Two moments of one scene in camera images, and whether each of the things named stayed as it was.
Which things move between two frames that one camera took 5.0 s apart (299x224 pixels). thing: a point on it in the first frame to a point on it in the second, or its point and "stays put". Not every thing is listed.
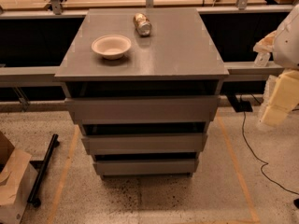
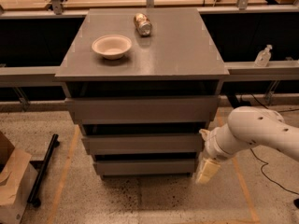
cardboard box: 17,180 stays put
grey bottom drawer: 122,168 stays put
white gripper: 288,46 to 211,144
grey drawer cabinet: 143,85 stays put
